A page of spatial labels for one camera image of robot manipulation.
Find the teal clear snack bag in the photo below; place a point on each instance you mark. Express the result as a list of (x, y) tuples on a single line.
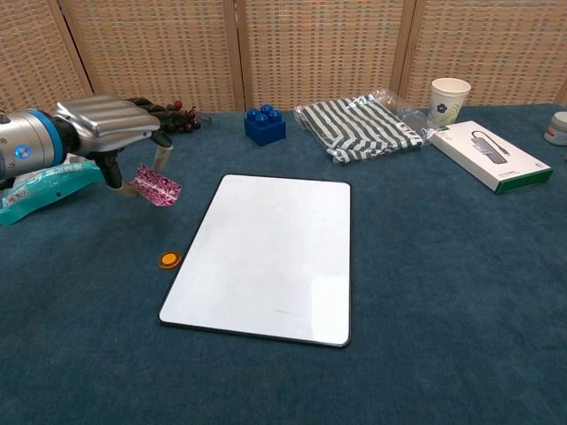
[(44, 190)]

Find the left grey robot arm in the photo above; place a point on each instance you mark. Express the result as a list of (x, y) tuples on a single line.
[(26, 141)]

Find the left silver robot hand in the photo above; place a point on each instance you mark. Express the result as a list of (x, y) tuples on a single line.
[(106, 119)]

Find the small orange disc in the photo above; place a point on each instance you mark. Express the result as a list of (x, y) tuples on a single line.
[(169, 259)]

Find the white green usb hub box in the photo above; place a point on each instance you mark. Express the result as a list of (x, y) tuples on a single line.
[(491, 157)]

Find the white rectangular board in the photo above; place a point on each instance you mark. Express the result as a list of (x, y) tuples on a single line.
[(266, 257)]

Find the dark red grape bunch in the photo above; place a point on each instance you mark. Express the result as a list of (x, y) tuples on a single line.
[(186, 119)]

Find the blue building block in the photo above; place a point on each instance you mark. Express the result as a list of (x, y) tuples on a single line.
[(265, 126)]

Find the pink patterned card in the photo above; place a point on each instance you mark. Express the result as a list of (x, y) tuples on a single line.
[(157, 188)]

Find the blue felt table cover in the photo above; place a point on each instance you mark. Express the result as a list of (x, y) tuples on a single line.
[(443, 288)]

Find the white paper cup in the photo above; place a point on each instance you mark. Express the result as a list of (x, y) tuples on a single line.
[(448, 104)]

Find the woven wicker folding screen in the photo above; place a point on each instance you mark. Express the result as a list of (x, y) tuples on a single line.
[(319, 48)]

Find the small jar with white lid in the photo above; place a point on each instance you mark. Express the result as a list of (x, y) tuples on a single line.
[(557, 128)]

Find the striped cloth in plastic bag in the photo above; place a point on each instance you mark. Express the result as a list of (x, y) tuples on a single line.
[(359, 128)]

